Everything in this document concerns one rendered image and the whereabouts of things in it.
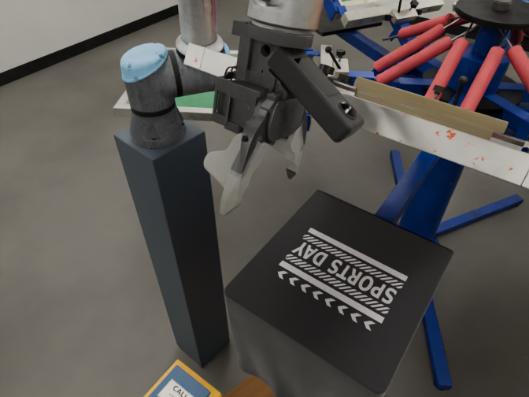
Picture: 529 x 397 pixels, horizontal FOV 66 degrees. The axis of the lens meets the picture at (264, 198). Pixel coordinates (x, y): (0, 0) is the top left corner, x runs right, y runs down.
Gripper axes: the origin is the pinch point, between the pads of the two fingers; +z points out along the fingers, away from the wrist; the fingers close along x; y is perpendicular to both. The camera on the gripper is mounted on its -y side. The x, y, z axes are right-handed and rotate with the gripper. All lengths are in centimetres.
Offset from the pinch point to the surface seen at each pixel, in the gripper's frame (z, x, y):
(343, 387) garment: 55, -29, -14
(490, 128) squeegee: -1, -74, -17
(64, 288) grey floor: 140, -51, 138
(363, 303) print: 43, -44, -9
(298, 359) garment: 56, -29, -2
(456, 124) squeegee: 1, -74, -10
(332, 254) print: 40, -53, 5
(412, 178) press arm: 29, -100, 0
